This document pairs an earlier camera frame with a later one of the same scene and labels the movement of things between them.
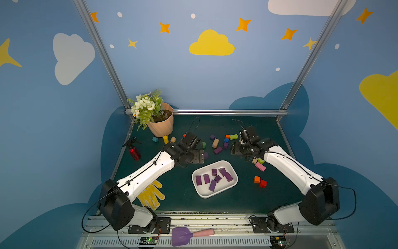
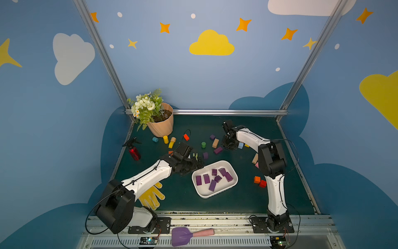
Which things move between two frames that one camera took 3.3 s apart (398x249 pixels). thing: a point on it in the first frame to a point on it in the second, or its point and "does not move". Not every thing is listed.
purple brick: (206, 178) does not move
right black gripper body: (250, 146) to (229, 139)
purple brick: (212, 185) does not move
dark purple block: (217, 178) does not move
